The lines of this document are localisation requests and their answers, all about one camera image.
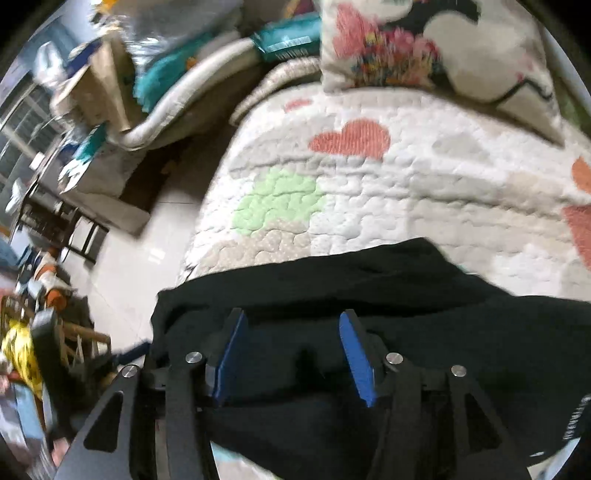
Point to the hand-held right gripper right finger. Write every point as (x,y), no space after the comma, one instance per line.
(356,357)

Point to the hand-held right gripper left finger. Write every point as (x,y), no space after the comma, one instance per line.
(229,357)

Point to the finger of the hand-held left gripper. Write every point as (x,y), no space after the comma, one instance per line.
(131,351)

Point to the black pants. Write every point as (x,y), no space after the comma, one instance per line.
(415,295)

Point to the yellow patterned cloth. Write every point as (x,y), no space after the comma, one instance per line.
(21,355)

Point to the black metal rack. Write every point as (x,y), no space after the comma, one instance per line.
(55,221)

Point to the white quilted heart-print bedspread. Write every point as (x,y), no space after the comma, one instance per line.
(369,184)

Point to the brown cardboard box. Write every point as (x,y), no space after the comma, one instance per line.
(99,78)

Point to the teal fluffy cloth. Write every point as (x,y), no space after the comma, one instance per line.
(164,67)

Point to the floral printed pillow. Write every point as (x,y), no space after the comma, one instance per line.
(415,41)

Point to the teal packet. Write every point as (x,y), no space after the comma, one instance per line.
(288,39)

